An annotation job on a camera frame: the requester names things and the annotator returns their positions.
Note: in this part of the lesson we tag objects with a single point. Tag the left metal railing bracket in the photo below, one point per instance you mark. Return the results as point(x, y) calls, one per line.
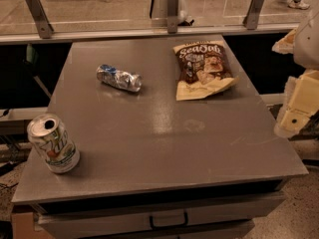
point(44, 28)

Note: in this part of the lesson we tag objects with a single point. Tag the middle metal railing bracket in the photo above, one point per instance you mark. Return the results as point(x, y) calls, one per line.
point(172, 16)

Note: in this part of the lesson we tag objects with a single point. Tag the silver blue redbull can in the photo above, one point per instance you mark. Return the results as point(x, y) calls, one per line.
point(119, 79)

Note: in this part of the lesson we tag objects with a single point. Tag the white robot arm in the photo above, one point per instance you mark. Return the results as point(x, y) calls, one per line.
point(306, 43)

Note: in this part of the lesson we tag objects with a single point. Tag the metal railing bracket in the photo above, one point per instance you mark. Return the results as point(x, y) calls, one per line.
point(172, 16)
point(251, 19)
point(44, 28)

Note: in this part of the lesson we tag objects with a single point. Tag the metal window rail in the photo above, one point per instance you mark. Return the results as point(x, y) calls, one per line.
point(145, 33)

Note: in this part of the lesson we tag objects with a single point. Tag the white green soda can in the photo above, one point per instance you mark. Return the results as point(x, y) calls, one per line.
point(51, 140)

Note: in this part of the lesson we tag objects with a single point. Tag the right metal railing bracket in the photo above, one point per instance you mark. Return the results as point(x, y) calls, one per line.
point(251, 19)

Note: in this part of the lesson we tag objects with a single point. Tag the brown sea salt chip bag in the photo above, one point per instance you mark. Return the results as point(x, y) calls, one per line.
point(204, 70)

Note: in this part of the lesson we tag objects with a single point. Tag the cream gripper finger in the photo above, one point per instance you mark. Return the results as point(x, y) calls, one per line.
point(300, 104)
point(286, 44)

